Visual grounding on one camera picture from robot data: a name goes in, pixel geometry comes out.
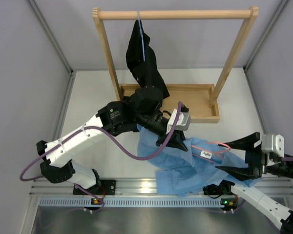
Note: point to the pink wire hanger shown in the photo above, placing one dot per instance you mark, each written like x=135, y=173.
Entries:
x=210, y=151

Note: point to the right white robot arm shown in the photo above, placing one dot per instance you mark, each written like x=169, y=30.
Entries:
x=278, y=210

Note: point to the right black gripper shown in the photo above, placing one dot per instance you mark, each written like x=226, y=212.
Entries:
x=255, y=157

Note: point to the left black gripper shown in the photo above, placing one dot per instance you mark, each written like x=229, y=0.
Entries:
x=177, y=140

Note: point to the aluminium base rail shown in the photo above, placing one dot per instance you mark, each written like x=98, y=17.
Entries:
x=124, y=186

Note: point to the wooden clothes rack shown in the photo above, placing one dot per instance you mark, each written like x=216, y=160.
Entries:
x=200, y=98

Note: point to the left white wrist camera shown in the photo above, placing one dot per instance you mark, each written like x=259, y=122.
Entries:
x=183, y=121

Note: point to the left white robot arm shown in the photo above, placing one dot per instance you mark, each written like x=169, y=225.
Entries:
x=117, y=117

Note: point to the black shirt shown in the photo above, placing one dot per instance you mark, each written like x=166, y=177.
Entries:
x=145, y=73

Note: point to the light blue shirt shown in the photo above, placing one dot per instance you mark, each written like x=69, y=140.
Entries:
x=181, y=173

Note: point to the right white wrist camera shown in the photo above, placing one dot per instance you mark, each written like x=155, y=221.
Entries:
x=273, y=146

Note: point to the slotted cable duct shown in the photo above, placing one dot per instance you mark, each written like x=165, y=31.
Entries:
x=137, y=202

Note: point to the blue wire hanger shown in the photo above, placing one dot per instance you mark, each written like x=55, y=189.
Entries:
x=142, y=35

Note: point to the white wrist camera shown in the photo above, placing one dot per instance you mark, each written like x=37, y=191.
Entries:
x=273, y=146
x=183, y=121

